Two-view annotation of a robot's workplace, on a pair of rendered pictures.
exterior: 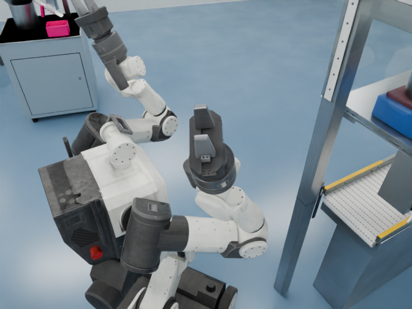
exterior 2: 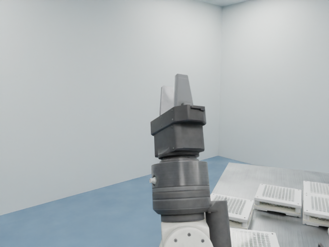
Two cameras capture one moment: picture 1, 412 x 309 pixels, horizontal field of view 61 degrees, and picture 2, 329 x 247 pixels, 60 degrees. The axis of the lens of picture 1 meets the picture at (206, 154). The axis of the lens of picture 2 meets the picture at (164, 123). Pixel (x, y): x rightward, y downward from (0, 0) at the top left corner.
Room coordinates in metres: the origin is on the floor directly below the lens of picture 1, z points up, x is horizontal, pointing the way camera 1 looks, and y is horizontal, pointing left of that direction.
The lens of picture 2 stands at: (0.86, -0.22, 1.58)
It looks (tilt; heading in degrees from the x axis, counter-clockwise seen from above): 9 degrees down; 154
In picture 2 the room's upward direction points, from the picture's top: straight up
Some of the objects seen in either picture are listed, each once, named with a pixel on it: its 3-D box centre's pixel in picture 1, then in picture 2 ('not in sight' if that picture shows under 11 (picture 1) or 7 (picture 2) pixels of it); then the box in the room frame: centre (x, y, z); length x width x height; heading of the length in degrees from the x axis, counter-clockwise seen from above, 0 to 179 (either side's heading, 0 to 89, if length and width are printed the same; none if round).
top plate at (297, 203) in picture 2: not in sight; (278, 194); (-0.29, 1.09, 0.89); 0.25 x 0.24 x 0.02; 39
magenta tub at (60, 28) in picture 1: (57, 28); not in sight; (2.73, 1.17, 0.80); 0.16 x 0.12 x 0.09; 105
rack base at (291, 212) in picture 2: not in sight; (277, 202); (-0.29, 1.09, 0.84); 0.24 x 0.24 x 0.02; 39
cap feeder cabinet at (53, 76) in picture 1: (54, 68); not in sight; (2.88, 1.36, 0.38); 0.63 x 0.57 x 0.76; 105
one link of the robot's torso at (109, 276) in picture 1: (122, 263); not in sight; (0.64, 0.28, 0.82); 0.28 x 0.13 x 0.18; 154
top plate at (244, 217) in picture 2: not in sight; (227, 206); (-0.29, 0.72, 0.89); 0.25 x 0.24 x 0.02; 39
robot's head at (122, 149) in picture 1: (118, 145); not in sight; (0.71, 0.23, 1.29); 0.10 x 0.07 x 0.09; 30
